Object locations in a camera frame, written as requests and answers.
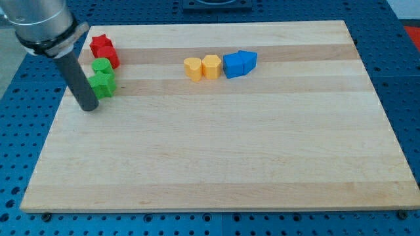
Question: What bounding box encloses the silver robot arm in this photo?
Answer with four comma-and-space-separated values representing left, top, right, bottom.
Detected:
1, 0, 89, 58

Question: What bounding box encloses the green star block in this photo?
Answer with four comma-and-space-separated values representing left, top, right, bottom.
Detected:
88, 71, 116, 100

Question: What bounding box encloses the red star block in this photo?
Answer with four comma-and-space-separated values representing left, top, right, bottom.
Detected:
89, 34, 113, 58

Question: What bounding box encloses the yellow hexagon block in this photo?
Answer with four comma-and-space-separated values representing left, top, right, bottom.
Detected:
202, 54, 222, 79

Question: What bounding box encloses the yellow heart block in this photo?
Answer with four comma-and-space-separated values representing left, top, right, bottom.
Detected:
183, 57, 202, 82

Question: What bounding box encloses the light wooden board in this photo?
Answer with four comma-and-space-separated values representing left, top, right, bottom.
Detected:
20, 20, 419, 213

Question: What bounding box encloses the blue cube block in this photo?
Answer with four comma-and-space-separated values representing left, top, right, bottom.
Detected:
223, 52, 243, 79

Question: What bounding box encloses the blue pentagon block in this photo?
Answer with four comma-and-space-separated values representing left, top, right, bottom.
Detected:
238, 50, 258, 75

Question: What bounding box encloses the green cylinder block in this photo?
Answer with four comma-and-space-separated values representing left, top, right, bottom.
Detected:
91, 58, 115, 79

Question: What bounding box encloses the red cylinder block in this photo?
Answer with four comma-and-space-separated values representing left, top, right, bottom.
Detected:
97, 46, 120, 69

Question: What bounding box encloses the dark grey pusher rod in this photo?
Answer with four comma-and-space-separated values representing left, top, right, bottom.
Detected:
52, 50, 99, 111

